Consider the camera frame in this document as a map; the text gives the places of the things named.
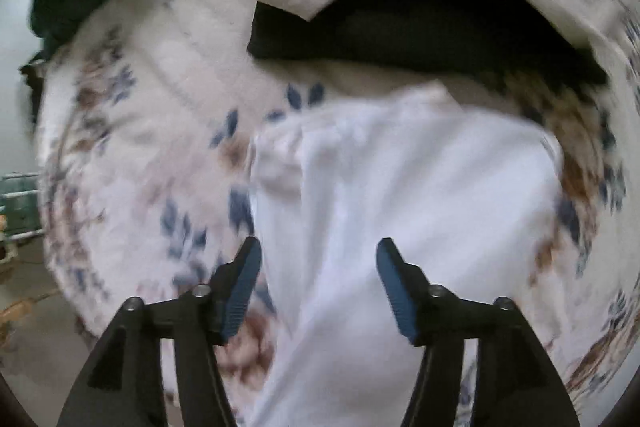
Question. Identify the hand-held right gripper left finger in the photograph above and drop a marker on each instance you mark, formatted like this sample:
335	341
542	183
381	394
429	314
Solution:
242	288

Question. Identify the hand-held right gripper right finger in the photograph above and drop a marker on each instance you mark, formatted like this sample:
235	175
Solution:
398	293

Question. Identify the white small garment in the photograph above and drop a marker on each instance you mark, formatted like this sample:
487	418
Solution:
400	187

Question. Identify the floral printed bed sheet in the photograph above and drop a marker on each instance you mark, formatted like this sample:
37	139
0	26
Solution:
150	117

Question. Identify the white metal rack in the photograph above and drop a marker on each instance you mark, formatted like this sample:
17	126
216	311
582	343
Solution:
20	207

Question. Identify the black cloth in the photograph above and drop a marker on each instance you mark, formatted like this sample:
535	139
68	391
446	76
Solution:
425	32

